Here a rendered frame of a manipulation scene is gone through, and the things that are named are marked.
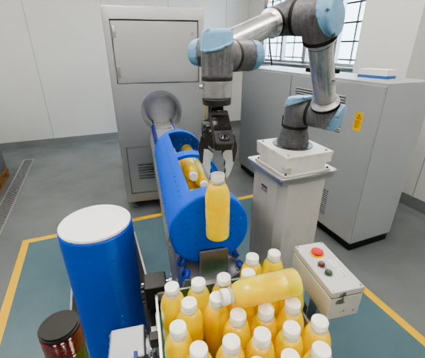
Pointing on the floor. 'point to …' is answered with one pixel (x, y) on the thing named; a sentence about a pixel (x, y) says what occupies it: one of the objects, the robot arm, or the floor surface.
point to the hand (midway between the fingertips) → (217, 175)
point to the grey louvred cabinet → (345, 143)
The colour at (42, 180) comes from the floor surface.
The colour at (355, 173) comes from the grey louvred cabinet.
